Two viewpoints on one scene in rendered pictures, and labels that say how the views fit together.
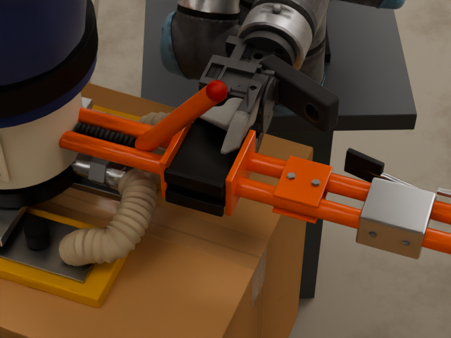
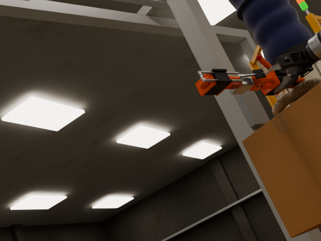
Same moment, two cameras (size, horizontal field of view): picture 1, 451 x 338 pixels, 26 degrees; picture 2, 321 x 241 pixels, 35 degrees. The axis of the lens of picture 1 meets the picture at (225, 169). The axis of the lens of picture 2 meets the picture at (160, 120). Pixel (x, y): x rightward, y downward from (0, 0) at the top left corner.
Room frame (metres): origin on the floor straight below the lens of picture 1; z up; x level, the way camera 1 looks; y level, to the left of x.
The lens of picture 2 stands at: (1.03, -1.82, 0.56)
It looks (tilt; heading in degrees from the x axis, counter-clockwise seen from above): 20 degrees up; 113
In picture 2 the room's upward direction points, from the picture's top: 24 degrees counter-clockwise
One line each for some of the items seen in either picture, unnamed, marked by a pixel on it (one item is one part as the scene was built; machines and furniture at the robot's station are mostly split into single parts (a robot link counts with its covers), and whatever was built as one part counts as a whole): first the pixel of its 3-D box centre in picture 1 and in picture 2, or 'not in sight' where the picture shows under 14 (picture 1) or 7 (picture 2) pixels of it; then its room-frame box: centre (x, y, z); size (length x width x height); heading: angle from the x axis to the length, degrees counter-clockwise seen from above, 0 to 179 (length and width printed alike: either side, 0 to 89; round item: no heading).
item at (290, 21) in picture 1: (272, 41); (320, 46); (0.95, -0.06, 1.18); 0.09 x 0.05 x 0.10; 71
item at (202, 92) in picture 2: not in sight; (213, 83); (0.62, -0.31, 1.18); 0.08 x 0.07 x 0.05; 70
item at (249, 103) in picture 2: not in sight; (251, 106); (0.29, 1.53, 1.62); 0.20 x 0.05 x 0.30; 71
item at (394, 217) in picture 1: (395, 218); (240, 84); (0.67, -0.18, 1.17); 0.07 x 0.07 x 0.04; 70
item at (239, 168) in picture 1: (208, 163); (274, 82); (0.74, 0.02, 1.18); 0.10 x 0.08 x 0.06; 160
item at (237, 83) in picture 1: (247, 82); (303, 60); (0.88, -0.03, 1.18); 0.12 x 0.09 x 0.08; 161
